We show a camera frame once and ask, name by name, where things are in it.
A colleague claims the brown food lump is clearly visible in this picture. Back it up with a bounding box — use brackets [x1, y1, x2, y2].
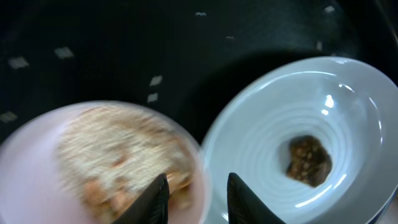
[286, 135, 332, 187]

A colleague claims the round black tray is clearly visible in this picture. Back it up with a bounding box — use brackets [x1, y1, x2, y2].
[0, 0, 398, 147]

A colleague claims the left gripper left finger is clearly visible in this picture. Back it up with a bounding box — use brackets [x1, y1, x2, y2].
[113, 174, 170, 224]

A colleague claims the pink bowl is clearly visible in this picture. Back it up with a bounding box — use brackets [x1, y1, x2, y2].
[1, 101, 211, 224]

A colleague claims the grey plate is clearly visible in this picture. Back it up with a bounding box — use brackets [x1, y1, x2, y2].
[202, 57, 397, 223]

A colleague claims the oats and nuts food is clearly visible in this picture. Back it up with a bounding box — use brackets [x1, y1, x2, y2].
[56, 105, 195, 223]

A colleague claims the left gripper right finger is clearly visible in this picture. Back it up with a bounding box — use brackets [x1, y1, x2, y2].
[227, 172, 285, 224]

